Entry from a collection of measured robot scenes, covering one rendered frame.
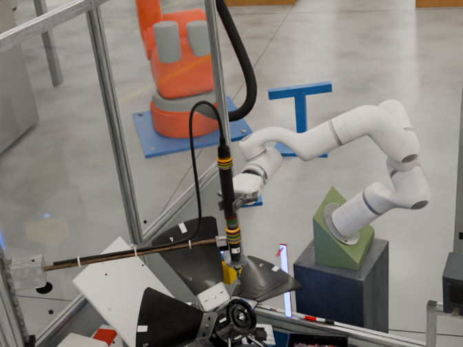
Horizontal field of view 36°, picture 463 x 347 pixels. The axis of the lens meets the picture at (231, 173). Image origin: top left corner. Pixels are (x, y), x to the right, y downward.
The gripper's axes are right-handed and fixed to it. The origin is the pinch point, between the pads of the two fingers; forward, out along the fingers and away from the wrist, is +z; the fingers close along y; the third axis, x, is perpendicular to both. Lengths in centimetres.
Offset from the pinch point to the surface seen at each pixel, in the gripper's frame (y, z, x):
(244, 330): -7.0, 11.7, -36.8
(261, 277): 0.1, -16.2, -38.2
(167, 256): 21.6, 5.7, -19.8
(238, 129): 178, -343, -152
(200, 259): 11.7, 1.8, -21.6
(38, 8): 429, -405, -71
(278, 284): -6.1, -15.9, -39.6
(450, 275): -60, -30, -33
